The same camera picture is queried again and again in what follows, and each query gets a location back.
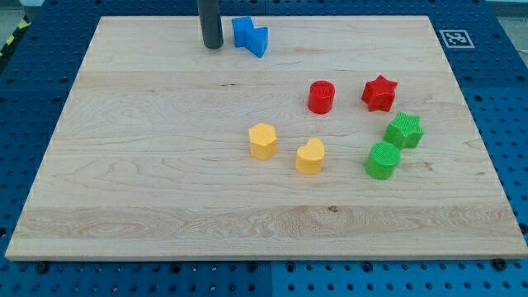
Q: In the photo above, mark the yellow black hazard tape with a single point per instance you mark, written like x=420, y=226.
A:
x=10, y=38

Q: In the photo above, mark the yellow hexagon block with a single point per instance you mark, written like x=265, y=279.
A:
x=263, y=141

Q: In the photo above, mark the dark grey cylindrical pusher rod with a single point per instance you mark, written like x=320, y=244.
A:
x=210, y=23

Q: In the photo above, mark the green cylinder block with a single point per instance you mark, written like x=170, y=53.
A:
x=382, y=161

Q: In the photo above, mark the green star block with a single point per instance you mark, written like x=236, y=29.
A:
x=404, y=131

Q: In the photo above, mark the white fiducial marker tag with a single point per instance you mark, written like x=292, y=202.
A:
x=456, y=39

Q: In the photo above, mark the red star block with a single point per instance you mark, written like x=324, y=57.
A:
x=379, y=94

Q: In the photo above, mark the red cylinder block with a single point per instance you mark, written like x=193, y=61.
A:
x=321, y=95

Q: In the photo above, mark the yellow heart block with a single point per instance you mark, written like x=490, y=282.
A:
x=309, y=158

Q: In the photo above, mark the blue angular block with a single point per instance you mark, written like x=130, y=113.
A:
x=246, y=35

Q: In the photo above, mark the light wooden board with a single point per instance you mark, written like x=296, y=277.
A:
x=150, y=159

